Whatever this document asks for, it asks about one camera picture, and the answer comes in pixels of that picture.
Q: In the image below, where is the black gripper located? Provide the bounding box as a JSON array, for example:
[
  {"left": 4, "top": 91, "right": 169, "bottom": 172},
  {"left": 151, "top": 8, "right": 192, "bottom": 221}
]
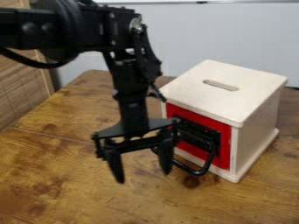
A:
[{"left": 91, "top": 87, "right": 177, "bottom": 184}]

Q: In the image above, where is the red drawer front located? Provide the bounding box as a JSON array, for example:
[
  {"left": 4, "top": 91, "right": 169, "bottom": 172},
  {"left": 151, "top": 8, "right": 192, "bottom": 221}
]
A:
[{"left": 165, "top": 103, "right": 231, "bottom": 170}]

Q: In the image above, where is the black metal drawer handle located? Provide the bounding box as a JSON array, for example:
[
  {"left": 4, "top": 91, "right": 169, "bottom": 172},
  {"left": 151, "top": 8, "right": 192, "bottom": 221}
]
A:
[{"left": 151, "top": 128, "right": 216, "bottom": 177}]

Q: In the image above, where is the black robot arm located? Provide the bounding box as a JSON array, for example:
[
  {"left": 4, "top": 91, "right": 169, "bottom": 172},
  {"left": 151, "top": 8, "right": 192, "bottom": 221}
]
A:
[{"left": 0, "top": 0, "right": 177, "bottom": 183}]

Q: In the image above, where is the light wooden box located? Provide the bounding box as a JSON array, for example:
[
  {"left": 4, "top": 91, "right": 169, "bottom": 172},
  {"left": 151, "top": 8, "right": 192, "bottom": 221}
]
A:
[{"left": 160, "top": 59, "right": 287, "bottom": 183}]

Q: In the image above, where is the wooden slatted panel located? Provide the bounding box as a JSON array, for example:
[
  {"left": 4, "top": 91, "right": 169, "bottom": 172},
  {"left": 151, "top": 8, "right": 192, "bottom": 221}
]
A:
[{"left": 0, "top": 0, "right": 56, "bottom": 130}]

